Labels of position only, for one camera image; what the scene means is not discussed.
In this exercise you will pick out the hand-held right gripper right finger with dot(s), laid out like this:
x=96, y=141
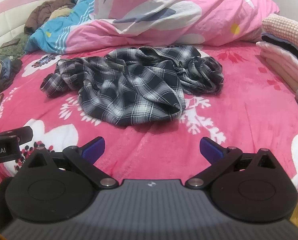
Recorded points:
x=210, y=148

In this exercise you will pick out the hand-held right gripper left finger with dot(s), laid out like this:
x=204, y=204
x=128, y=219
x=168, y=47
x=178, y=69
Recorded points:
x=94, y=148

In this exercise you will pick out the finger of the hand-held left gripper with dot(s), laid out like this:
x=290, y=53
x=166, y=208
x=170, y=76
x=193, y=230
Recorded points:
x=19, y=132

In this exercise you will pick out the black white plaid pants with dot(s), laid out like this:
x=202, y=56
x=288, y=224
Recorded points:
x=129, y=90

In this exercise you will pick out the pale pink folded clothes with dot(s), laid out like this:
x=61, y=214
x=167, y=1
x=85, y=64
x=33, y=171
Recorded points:
x=281, y=65

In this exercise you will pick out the pink floral blanket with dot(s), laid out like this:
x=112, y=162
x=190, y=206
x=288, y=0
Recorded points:
x=238, y=105

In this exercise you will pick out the dark grey cloth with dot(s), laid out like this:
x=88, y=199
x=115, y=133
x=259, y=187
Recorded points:
x=14, y=70

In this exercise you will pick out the blue jeans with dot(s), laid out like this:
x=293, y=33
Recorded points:
x=5, y=70

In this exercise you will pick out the green patterned pillow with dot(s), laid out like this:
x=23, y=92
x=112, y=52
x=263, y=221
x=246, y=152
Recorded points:
x=14, y=51

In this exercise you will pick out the dark flat case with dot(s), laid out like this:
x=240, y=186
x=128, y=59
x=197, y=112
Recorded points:
x=10, y=43

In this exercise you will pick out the pink and white headboard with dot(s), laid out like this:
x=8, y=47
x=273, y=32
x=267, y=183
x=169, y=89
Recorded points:
x=4, y=30

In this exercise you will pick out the brown jacket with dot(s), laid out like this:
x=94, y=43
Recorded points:
x=46, y=10

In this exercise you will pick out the cream cloth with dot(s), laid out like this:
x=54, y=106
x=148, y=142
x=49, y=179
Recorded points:
x=59, y=12

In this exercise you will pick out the dark folded garment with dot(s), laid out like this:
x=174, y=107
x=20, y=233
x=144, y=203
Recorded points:
x=283, y=45

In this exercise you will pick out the pink and blue duvet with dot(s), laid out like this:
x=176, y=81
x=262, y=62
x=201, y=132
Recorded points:
x=164, y=17

